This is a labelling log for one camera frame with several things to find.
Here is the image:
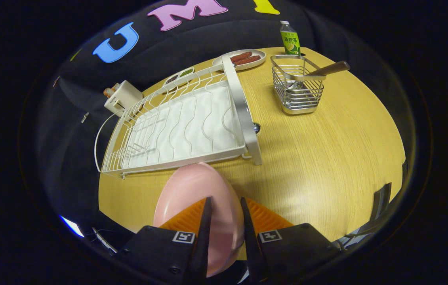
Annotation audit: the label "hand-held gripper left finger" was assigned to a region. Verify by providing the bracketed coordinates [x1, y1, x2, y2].
[115, 197, 212, 285]

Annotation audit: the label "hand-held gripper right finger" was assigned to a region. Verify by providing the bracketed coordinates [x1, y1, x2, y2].
[240, 197, 343, 285]

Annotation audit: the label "pink plate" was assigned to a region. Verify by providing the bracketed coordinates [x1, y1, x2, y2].
[153, 162, 245, 277]

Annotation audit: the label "white wire dish rack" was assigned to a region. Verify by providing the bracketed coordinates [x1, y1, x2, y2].
[94, 55, 263, 179]

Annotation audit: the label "metal wire basket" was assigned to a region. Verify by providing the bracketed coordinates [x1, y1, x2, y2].
[270, 55, 326, 116]

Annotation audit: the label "wooden-handled metal spoon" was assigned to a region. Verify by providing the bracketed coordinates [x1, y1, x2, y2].
[287, 61, 351, 90]

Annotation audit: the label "white plate with sausages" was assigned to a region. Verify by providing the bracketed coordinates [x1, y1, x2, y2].
[212, 49, 266, 71]

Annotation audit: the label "computer monitor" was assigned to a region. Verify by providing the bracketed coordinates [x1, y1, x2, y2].
[59, 215, 84, 238]

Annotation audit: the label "white toaster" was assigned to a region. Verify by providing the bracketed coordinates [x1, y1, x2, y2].
[104, 80, 143, 117]

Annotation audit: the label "white divided bean tray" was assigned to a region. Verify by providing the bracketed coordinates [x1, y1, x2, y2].
[163, 67, 195, 86]

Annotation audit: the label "red-brown sausage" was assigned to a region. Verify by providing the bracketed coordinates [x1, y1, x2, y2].
[231, 51, 253, 63]
[233, 56, 261, 66]

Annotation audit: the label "black backdrop cloth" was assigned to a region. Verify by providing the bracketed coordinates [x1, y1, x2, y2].
[38, 0, 367, 222]

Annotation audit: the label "green tea bottle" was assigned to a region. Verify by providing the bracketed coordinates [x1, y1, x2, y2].
[280, 21, 301, 56]

